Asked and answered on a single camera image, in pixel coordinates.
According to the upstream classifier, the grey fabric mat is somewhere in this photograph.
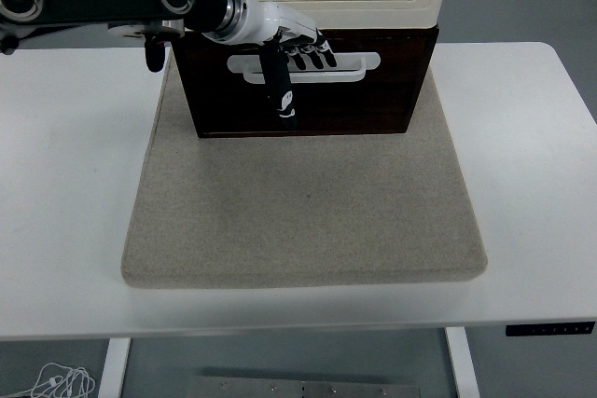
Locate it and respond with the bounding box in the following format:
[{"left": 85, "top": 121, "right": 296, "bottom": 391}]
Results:
[{"left": 121, "top": 46, "right": 490, "bottom": 290}]

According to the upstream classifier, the white drawer handle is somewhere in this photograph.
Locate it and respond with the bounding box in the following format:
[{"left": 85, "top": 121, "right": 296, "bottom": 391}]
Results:
[{"left": 227, "top": 51, "right": 382, "bottom": 86}]

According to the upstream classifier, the dark wooden drawer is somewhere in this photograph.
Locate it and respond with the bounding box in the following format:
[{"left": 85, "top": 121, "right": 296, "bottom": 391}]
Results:
[{"left": 179, "top": 29, "right": 430, "bottom": 88}]

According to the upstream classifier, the white table leg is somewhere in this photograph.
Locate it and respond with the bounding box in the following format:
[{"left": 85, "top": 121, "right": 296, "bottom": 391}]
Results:
[
  {"left": 444, "top": 326, "right": 481, "bottom": 398},
  {"left": 95, "top": 336, "right": 132, "bottom": 398}
]

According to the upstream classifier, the dark wooden drawer housing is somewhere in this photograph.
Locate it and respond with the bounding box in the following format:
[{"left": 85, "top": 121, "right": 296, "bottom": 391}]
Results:
[{"left": 169, "top": 24, "right": 441, "bottom": 140}]

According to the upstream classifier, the black table control panel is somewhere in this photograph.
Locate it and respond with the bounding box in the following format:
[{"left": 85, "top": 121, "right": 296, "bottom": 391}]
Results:
[{"left": 506, "top": 321, "right": 597, "bottom": 337}]

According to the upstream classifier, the white cable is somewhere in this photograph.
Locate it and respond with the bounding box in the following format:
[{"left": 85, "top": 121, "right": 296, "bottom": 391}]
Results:
[{"left": 0, "top": 361, "right": 97, "bottom": 398}]

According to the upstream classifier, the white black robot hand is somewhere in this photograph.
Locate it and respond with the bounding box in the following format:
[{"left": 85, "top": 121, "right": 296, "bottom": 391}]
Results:
[{"left": 202, "top": 0, "right": 338, "bottom": 130}]

